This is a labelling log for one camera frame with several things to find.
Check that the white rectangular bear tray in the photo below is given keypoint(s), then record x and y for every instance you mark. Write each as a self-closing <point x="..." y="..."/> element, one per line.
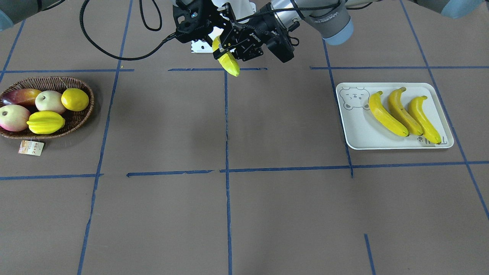
<point x="363" y="132"/>

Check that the pink white peach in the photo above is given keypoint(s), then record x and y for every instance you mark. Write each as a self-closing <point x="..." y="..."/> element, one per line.
<point x="14" y="118"/>

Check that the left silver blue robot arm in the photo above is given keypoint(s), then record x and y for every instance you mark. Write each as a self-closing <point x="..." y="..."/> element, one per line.
<point x="330" y="18"/>

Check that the brown wicker basket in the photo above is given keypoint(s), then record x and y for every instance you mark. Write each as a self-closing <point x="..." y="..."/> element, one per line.
<point x="74" y="120"/>

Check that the yellow lemon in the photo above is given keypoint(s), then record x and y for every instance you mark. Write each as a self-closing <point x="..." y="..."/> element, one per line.
<point x="74" y="99"/>

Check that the yellow green starfruit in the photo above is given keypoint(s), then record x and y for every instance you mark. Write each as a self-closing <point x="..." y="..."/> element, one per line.
<point x="45" y="122"/>

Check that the dark red plum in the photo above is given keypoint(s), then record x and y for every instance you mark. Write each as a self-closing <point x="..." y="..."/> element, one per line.
<point x="24" y="97"/>

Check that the white pale apple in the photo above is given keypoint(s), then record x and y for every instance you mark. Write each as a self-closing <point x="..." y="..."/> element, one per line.
<point x="50" y="101"/>

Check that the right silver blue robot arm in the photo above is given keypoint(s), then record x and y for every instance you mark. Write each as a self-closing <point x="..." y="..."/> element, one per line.
<point x="15" y="11"/>

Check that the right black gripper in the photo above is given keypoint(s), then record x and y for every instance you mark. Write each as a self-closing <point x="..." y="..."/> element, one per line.
<point x="209" y="23"/>

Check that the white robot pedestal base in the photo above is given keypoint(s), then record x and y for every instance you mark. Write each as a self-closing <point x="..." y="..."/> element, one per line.
<point x="202" y="46"/>

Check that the paper price tag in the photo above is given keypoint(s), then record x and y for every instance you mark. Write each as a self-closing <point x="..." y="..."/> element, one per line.
<point x="29" y="147"/>

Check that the yellow banana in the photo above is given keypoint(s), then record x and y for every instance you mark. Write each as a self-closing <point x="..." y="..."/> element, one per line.
<point x="384" y="117"/>
<point x="415" y="109"/>
<point x="399" y="112"/>
<point x="227" y="60"/>

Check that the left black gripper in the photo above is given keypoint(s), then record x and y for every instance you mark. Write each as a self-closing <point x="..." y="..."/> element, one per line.
<point x="255" y="35"/>

